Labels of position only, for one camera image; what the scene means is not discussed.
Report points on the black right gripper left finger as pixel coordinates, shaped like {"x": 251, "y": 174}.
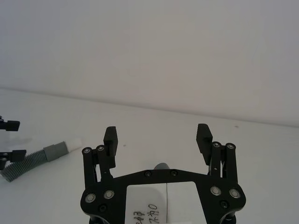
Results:
{"x": 109, "y": 140}

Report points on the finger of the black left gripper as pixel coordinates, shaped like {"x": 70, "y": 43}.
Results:
{"x": 14, "y": 156}
{"x": 11, "y": 125}

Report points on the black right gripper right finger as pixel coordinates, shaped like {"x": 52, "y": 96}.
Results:
{"x": 203, "y": 140}

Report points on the grey round cuff piece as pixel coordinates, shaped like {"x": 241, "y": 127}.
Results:
{"x": 161, "y": 166}

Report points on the white table cloth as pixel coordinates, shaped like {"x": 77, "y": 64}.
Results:
{"x": 257, "y": 168}

